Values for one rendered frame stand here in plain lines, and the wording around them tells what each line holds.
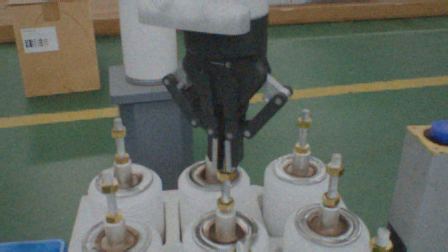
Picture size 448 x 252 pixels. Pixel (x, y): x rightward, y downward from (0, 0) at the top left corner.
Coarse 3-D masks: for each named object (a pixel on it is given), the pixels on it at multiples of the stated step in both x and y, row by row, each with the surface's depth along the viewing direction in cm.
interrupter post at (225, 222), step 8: (216, 208) 50; (216, 216) 50; (224, 216) 49; (232, 216) 49; (216, 224) 50; (224, 224) 50; (232, 224) 50; (216, 232) 51; (224, 232) 50; (232, 232) 50
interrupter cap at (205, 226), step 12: (204, 216) 53; (240, 216) 53; (192, 228) 51; (204, 228) 52; (240, 228) 52; (252, 228) 52; (204, 240) 50; (216, 240) 50; (228, 240) 50; (252, 240) 50
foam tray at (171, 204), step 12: (168, 192) 70; (252, 192) 70; (84, 204) 68; (168, 204) 68; (252, 204) 68; (84, 216) 65; (168, 216) 65; (252, 216) 65; (84, 228) 63; (168, 228) 63; (180, 228) 71; (72, 240) 61; (168, 240) 61; (180, 240) 72; (276, 240) 61
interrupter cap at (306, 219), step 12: (312, 204) 55; (300, 216) 53; (312, 216) 54; (348, 216) 53; (300, 228) 51; (312, 228) 52; (348, 228) 52; (360, 228) 51; (312, 240) 50; (324, 240) 50; (336, 240) 50; (348, 240) 50
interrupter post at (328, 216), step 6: (324, 204) 51; (324, 210) 50; (330, 210) 50; (336, 210) 50; (324, 216) 51; (330, 216) 50; (336, 216) 51; (318, 222) 52; (324, 222) 51; (330, 222) 51; (336, 222) 51; (324, 228) 51; (330, 228) 51; (336, 228) 52
